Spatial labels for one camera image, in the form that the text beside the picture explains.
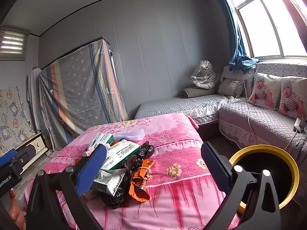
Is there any large window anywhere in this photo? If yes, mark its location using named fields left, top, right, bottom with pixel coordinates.
left=221, top=0, right=307, bottom=59

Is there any grey hanging cloth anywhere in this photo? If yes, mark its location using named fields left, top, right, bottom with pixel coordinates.
left=27, top=67, right=48, bottom=135

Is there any small window with blinds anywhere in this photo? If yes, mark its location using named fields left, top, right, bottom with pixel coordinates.
left=0, top=27, right=30, bottom=61

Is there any blue curtain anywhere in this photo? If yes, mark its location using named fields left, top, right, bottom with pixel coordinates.
left=211, top=0, right=261, bottom=72

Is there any black bin with yellow rim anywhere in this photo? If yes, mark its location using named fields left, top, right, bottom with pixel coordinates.
left=229, top=144, right=300, bottom=215

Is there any white low cabinet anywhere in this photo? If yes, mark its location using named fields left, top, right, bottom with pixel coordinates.
left=13, top=132, right=49, bottom=173

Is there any grey quilted sofa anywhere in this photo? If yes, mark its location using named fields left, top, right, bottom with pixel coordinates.
left=134, top=61, right=307, bottom=164

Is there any striped cloth covered wardrobe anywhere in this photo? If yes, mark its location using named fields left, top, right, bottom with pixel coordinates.
left=38, top=36, right=131, bottom=149

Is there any grey ruffled cushion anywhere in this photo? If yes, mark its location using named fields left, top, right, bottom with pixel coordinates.
left=217, top=80, right=245, bottom=99

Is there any crumpled white green packet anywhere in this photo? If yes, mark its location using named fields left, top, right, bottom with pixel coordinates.
left=91, top=168, right=127, bottom=197

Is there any baby print pillow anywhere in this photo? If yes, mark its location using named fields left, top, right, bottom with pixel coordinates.
left=248, top=72, right=281, bottom=111
left=278, top=76, right=307, bottom=119

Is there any person's left hand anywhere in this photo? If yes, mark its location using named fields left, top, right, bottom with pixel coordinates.
left=9, top=190, right=26, bottom=230

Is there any white foam net sleeve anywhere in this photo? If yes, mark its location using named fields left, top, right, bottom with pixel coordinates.
left=115, top=128, right=146, bottom=141

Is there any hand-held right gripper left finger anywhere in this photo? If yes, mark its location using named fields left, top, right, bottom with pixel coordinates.
left=25, top=144, right=107, bottom=230

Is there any orange foil wrapper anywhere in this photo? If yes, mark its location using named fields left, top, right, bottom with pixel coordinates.
left=128, top=159, right=157, bottom=203

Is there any tiger plush in plastic bag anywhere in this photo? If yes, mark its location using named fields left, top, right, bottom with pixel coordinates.
left=190, top=60, right=219, bottom=90

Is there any grey patterned cushion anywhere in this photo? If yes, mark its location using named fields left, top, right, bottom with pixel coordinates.
left=221, top=65, right=256, bottom=87

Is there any white cable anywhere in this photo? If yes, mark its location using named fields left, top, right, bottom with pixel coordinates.
left=240, top=72, right=255, bottom=138

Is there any black plastic bag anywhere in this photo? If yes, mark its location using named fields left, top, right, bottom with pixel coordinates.
left=101, top=141, right=156, bottom=209

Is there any pink floral blanket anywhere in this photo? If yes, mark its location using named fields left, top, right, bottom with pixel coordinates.
left=23, top=112, right=241, bottom=230

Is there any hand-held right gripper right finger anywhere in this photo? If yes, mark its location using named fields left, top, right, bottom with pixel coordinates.
left=201, top=141, right=281, bottom=230

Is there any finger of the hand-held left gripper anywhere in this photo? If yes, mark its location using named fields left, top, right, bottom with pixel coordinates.
left=0, top=149, right=18, bottom=166
left=14, top=145, right=36, bottom=164

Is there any white charger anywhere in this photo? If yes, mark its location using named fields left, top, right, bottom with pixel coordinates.
left=294, top=117, right=307, bottom=134

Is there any cartoon wall poster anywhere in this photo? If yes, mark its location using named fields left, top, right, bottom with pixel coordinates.
left=0, top=86, right=35, bottom=158

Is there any white green wet wipe packet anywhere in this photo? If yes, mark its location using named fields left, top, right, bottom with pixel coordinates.
left=106, top=141, right=141, bottom=171

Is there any grey bolster cushion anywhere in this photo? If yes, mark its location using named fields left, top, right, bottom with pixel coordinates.
left=181, top=88, right=219, bottom=99

